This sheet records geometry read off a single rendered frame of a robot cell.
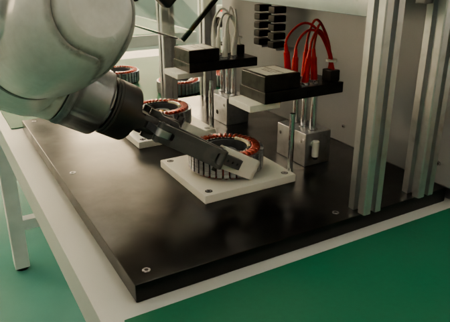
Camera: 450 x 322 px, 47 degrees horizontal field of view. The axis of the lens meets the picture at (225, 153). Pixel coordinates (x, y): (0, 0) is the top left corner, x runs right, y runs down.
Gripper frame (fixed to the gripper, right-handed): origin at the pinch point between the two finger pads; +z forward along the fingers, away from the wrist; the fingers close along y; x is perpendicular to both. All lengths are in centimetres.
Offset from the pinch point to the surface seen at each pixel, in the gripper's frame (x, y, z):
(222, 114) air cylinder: -4.5, 22.2, 11.0
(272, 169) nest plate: -0.9, -4.4, 5.9
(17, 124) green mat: 16, 48, -17
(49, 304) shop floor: 79, 89, 25
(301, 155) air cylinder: -4.5, -2.7, 11.4
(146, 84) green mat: -2, 69, 14
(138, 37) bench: -16, 158, 41
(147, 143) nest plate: 5.3, 16.5, -3.9
